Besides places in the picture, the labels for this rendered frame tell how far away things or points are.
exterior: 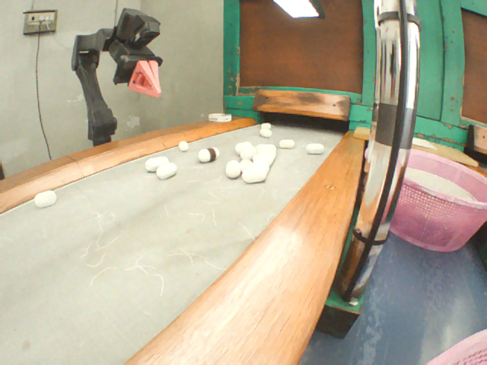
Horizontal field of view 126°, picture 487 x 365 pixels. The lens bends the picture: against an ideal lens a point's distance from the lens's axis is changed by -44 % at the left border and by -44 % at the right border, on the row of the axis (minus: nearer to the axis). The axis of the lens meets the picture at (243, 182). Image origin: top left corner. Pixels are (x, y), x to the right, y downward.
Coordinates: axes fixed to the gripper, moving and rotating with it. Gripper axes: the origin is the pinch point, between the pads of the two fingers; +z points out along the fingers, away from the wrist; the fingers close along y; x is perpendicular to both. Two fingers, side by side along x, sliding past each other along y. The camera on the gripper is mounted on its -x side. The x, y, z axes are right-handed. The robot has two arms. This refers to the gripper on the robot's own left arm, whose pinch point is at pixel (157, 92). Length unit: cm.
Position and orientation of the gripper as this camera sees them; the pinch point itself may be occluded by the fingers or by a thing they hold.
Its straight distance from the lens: 44.4
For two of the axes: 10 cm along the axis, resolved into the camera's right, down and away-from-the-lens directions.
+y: 5.2, -3.3, 7.9
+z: 6.5, 7.5, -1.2
